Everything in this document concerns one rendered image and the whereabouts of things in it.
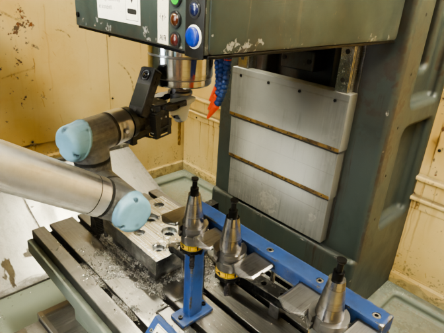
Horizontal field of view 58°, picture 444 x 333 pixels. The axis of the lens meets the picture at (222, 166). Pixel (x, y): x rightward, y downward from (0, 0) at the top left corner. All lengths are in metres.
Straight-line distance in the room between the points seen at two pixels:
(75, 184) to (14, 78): 1.26
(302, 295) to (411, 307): 1.12
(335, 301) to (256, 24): 0.45
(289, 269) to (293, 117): 0.69
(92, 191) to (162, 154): 1.70
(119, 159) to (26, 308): 0.89
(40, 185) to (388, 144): 0.94
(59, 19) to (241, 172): 1.02
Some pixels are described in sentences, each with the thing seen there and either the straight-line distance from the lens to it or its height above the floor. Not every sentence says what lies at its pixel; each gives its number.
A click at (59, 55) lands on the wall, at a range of 1.98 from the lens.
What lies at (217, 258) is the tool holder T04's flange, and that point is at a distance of 0.78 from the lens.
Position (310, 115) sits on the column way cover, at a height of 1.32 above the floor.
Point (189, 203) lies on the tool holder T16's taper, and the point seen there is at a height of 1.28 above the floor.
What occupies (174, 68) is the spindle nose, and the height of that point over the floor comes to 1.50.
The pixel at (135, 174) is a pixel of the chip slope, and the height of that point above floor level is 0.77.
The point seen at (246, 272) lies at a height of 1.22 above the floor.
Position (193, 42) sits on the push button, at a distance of 0.65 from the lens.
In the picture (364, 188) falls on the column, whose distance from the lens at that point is 1.31.
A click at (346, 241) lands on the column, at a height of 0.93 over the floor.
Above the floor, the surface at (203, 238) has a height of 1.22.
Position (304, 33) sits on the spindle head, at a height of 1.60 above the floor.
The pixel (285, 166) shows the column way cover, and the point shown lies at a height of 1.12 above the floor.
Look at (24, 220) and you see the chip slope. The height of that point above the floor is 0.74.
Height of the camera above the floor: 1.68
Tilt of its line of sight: 24 degrees down
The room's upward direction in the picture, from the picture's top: 4 degrees clockwise
